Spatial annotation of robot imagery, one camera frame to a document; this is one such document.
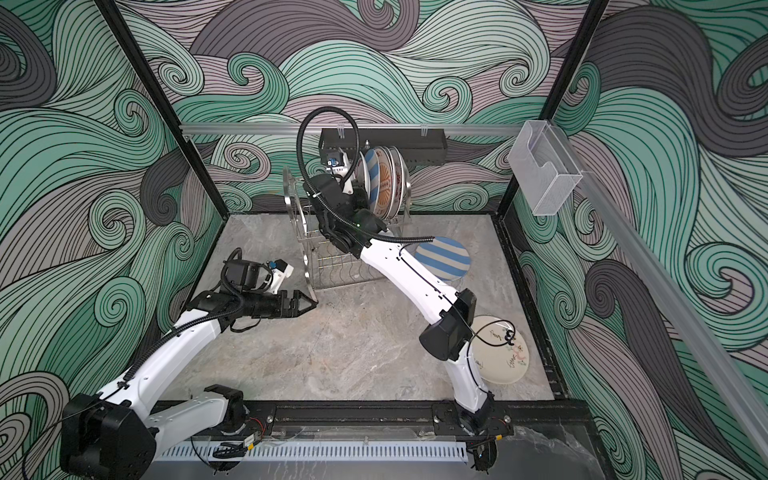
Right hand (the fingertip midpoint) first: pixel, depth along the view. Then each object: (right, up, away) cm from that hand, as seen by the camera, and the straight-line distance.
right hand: (357, 184), depth 73 cm
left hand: (-14, -31, +6) cm, 35 cm away
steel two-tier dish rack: (-13, -23, +29) cm, 40 cm away
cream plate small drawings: (+41, -47, +12) cm, 63 cm away
